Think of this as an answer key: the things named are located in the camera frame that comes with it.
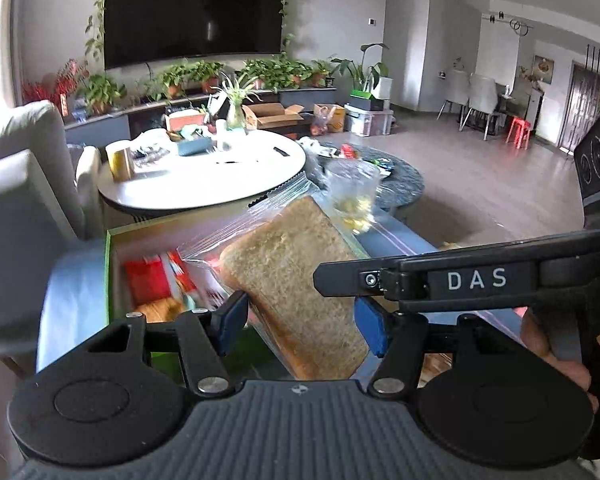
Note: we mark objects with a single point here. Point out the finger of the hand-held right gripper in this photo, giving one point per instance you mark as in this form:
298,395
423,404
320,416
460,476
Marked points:
350,277

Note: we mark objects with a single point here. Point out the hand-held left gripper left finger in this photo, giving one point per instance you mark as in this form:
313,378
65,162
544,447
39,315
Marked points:
232,320

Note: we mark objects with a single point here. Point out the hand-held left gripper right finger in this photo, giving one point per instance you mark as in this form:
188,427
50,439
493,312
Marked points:
372,327

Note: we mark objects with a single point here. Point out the sliced bread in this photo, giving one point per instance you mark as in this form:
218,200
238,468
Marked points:
300,280

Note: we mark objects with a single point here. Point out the white red snack packet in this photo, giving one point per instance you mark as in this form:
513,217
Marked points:
182,277

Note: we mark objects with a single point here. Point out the orange snack packet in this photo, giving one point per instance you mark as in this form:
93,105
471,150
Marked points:
160,310

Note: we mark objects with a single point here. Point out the green cardboard box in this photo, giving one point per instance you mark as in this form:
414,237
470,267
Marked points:
140,242

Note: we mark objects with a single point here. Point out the person's right hand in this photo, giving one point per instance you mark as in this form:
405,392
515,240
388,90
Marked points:
545,345

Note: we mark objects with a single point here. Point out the glass mug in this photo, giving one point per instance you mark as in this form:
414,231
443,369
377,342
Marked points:
352,195

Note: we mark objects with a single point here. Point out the dark round table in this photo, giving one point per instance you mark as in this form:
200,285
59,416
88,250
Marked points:
400,185

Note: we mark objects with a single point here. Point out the white round table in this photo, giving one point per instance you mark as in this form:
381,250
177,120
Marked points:
205,180

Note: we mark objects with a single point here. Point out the black remote control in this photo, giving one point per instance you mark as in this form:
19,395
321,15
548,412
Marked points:
281,151

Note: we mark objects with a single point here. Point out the red stool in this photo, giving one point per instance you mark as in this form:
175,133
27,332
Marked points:
519,130

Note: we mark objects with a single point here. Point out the plastic bag of fruit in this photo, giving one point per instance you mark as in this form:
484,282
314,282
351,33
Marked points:
320,125

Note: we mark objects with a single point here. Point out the black pen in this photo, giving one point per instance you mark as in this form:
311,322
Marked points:
230,161

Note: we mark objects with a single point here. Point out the clear storage box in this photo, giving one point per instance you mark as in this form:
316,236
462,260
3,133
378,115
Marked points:
370,120

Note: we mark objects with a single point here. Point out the brown cardboard box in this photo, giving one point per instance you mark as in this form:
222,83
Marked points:
336,117

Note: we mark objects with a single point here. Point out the blue striped tablecloth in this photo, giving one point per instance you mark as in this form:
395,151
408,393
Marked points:
70,300

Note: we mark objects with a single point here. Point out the green and black box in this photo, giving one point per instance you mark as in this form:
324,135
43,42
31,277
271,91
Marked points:
367,102

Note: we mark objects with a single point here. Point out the open cardboard box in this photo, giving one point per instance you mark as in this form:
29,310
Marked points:
272,117

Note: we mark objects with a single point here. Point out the teal tray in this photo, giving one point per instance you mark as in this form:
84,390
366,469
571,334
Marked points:
195,146

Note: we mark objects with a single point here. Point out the white sideboard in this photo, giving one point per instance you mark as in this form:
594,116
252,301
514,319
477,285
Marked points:
527,105

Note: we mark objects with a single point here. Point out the grey dining chair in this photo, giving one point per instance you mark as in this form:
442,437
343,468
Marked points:
455,90
482,97

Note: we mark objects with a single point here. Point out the tall plant in white pot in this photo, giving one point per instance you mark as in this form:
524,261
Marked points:
382,87

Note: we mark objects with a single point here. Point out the white cushion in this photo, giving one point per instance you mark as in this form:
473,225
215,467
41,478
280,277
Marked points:
89,190

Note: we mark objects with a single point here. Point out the yellow can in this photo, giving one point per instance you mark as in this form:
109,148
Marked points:
119,160

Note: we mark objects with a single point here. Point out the spider plant in glass vase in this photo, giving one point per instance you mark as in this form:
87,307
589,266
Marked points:
235,110

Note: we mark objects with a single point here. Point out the dark entrance door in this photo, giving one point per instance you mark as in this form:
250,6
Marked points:
587,105

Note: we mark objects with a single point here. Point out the orange box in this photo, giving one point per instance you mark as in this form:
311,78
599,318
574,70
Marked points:
185,120

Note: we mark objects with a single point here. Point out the grey armchair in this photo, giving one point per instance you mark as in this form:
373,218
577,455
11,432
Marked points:
20,210

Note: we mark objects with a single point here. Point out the row of green potted plants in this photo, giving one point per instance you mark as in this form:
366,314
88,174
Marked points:
100,92

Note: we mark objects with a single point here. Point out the red flower arrangement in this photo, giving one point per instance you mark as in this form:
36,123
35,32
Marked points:
55,85

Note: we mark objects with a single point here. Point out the black television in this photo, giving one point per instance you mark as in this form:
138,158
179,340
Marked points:
195,10

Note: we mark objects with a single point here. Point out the trailing vine plant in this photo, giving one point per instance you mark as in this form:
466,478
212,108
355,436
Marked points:
96,25

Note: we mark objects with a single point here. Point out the framed wall picture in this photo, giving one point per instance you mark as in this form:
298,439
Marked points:
543,69

